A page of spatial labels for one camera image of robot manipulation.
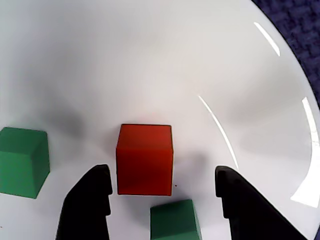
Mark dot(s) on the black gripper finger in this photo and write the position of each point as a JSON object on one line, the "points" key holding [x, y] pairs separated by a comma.
{"points": [[250, 215], [85, 205]]}

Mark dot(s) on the white round plate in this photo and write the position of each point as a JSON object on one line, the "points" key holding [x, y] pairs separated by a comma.
{"points": [[150, 62]]}

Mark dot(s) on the red cube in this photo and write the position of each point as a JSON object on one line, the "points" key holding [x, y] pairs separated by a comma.
{"points": [[143, 162]]}

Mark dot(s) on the green cube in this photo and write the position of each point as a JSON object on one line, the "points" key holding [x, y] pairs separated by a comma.
{"points": [[20, 162], [175, 222]]}

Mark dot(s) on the blue woven table cloth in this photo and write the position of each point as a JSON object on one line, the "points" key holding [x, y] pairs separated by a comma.
{"points": [[300, 20]]}

